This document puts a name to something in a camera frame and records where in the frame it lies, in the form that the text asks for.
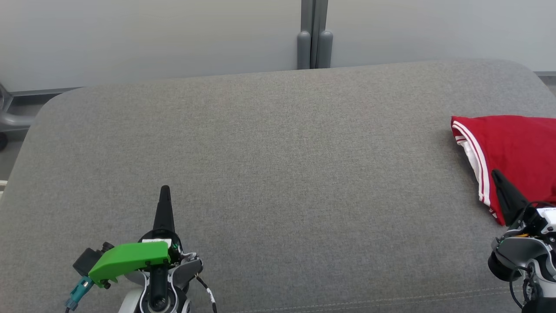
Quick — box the thin black cable white label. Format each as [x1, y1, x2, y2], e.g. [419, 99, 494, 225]
[195, 273, 218, 313]

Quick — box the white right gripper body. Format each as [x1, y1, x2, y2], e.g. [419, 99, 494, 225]
[508, 202, 556, 238]

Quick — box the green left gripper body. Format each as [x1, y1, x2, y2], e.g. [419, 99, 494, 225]
[88, 229, 183, 289]

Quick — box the grey double partition post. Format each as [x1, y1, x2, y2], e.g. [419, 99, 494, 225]
[297, 0, 334, 70]

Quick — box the red and white basketball jersey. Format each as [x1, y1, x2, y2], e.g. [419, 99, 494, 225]
[450, 114, 556, 227]

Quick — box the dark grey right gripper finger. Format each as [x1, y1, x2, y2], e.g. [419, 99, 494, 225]
[490, 169, 530, 227]

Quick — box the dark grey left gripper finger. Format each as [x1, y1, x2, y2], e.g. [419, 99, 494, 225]
[152, 185, 176, 232]

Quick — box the thin black looped cable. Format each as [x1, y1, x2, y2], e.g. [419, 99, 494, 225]
[508, 267, 541, 313]

